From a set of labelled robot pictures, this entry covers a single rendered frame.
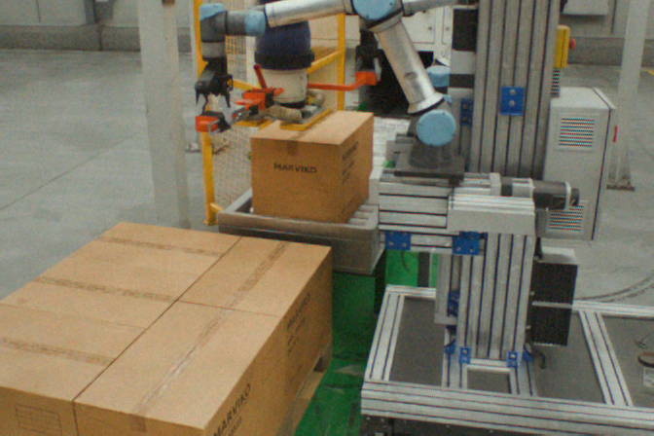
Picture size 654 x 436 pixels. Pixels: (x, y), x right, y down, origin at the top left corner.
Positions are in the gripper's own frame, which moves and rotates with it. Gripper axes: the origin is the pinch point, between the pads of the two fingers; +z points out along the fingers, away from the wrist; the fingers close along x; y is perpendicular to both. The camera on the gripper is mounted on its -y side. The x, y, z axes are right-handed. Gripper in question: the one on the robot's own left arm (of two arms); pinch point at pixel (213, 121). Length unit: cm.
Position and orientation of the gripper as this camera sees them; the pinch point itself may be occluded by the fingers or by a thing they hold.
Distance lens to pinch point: 217.5
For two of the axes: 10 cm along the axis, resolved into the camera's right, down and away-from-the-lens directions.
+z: 0.0, 9.4, 3.4
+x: -9.4, -1.1, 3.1
